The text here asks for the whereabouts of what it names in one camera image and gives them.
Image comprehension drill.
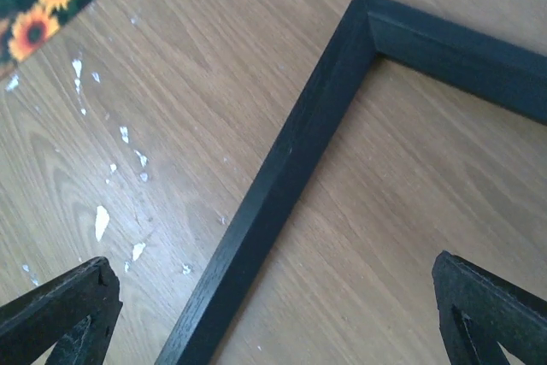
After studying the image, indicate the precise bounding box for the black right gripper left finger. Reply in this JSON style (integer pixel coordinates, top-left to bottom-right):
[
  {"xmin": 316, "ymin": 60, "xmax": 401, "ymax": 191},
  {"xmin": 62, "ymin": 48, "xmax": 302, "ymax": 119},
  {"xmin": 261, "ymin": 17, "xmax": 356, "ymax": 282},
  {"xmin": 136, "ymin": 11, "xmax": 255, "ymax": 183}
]
[{"xmin": 1, "ymin": 256, "xmax": 122, "ymax": 364}]

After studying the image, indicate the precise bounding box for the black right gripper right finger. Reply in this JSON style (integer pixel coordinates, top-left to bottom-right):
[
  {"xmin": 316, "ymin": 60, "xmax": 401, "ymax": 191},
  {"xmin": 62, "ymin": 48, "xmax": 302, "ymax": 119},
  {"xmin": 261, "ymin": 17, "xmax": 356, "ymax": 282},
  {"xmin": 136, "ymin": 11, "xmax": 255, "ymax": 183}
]
[{"xmin": 432, "ymin": 250, "xmax": 546, "ymax": 364}]

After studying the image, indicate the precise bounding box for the black picture frame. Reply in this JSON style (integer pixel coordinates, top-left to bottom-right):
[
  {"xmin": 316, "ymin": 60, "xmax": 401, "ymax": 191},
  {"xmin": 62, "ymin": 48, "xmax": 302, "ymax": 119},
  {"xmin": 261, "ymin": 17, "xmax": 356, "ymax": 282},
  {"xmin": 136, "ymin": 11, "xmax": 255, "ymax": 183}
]
[{"xmin": 157, "ymin": 0, "xmax": 546, "ymax": 364}]

